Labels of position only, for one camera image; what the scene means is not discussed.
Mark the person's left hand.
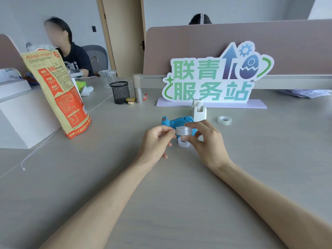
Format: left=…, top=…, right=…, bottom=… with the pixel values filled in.
left=135, top=125, right=176, bottom=169

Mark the white device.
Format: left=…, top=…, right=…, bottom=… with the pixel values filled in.
left=0, top=68, right=23, bottom=83

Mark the grey divider post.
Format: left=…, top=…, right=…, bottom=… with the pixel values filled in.
left=132, top=74, right=143, bottom=104

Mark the white cable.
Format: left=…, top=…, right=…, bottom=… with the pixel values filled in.
left=20, top=131, right=57, bottom=171

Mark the person's right forearm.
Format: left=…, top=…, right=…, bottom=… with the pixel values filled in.
left=212, top=161, right=332, bottom=249

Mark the person's right hand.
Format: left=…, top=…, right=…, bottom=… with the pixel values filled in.
left=181, top=120, right=232, bottom=172

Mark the person's left forearm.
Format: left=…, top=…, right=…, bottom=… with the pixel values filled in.
left=39, top=159, right=154, bottom=249

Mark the orange snack bag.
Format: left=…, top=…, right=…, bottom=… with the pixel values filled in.
left=20, top=49, right=92, bottom=140

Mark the white tape dispenser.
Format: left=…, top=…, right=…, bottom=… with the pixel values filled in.
left=190, top=99, right=207, bottom=122

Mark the clear plastic cup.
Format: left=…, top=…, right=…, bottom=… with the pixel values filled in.
left=98, top=70, right=117, bottom=89

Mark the blue tape dispenser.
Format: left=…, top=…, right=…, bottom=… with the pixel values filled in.
left=161, top=116, right=198, bottom=138

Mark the grey office chair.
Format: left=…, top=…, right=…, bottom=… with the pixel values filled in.
left=81, top=45, right=109, bottom=74

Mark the beige wooden door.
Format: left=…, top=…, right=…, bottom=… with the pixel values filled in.
left=96, top=0, right=146, bottom=77

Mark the green and white standing sign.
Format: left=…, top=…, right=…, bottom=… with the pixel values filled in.
left=156, top=41, right=268, bottom=109

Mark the flat white box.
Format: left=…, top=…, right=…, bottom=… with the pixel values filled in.
left=0, top=79, right=32, bottom=99

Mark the black mesh pen holder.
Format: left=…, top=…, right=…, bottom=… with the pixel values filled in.
left=109, top=81, right=130, bottom=105

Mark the green and white toy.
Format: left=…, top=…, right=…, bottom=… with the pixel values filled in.
left=75, top=80, right=94, bottom=97

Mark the brown desk divider panel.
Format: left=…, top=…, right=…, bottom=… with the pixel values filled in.
left=0, top=34, right=28, bottom=76
left=143, top=19, right=332, bottom=76

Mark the stack of white papers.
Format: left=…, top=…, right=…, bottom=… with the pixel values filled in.
left=276, top=88, right=332, bottom=99

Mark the large white box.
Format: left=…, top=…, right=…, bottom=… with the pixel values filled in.
left=0, top=87, right=62, bottom=150

